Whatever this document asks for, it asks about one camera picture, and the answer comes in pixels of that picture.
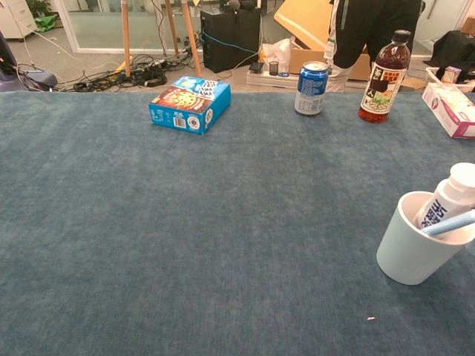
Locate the light blue plastic mug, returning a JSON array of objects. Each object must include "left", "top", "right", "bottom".
[{"left": 376, "top": 191, "right": 475, "bottom": 286}]

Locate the white floral toothpaste tube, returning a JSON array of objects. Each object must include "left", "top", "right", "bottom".
[{"left": 415, "top": 162, "right": 475, "bottom": 231}]

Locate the light blue toothbrush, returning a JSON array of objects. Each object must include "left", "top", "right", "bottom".
[{"left": 420, "top": 209, "right": 475, "bottom": 237}]

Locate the pink and white box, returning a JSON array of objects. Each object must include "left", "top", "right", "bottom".
[{"left": 422, "top": 82, "right": 475, "bottom": 139}]

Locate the blue cookie box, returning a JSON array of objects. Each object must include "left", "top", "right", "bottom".
[{"left": 148, "top": 76, "right": 232, "bottom": 136}]

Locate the blue table mat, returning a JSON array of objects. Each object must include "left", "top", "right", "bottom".
[{"left": 0, "top": 91, "right": 475, "bottom": 356}]

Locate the blue soda can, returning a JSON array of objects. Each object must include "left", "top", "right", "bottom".
[{"left": 294, "top": 61, "right": 330, "bottom": 116}]

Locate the white plastic bag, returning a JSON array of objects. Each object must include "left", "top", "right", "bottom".
[{"left": 259, "top": 38, "right": 292, "bottom": 74}]

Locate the black computer tower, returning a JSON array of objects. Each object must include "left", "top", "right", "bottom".
[{"left": 200, "top": 7, "right": 262, "bottom": 74}]

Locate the wooden easel leg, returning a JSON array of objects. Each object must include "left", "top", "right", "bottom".
[
  {"left": 180, "top": 0, "right": 203, "bottom": 78},
  {"left": 164, "top": 0, "right": 180, "bottom": 56},
  {"left": 121, "top": 0, "right": 133, "bottom": 78}
]

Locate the open cardboard box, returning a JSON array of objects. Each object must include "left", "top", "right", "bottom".
[{"left": 273, "top": 0, "right": 372, "bottom": 81}]

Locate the dark tea bottle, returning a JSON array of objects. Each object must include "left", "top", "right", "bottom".
[{"left": 358, "top": 29, "right": 412, "bottom": 125}]

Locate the standing person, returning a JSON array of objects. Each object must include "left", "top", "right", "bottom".
[{"left": 322, "top": 0, "right": 422, "bottom": 93}]

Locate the white storage basket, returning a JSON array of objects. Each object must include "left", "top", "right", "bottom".
[{"left": 425, "top": 66, "right": 475, "bottom": 93}]

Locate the white framed glass partition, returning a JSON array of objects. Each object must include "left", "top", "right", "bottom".
[{"left": 55, "top": 0, "right": 203, "bottom": 53}]

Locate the small pink box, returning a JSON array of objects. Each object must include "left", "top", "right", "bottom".
[{"left": 441, "top": 65, "right": 462, "bottom": 85}]

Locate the green bag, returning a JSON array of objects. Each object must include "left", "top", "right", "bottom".
[{"left": 33, "top": 13, "right": 59, "bottom": 33}]

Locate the dark blue machine base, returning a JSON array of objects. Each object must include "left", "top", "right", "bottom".
[{"left": 0, "top": 31, "right": 59, "bottom": 93}]

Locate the black fabric bag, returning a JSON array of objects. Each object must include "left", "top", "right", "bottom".
[{"left": 432, "top": 30, "right": 475, "bottom": 81}]

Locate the white cabinet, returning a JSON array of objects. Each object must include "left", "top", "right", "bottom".
[{"left": 0, "top": 0, "right": 38, "bottom": 40}]

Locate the white metal floor frame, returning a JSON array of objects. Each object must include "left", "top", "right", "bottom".
[{"left": 246, "top": 68, "right": 331, "bottom": 93}]

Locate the blue network cable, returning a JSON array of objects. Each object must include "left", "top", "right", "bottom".
[{"left": 202, "top": 31, "right": 261, "bottom": 52}]

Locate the black cable bundle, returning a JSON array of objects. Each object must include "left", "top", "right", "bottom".
[{"left": 61, "top": 51, "right": 203, "bottom": 93}]

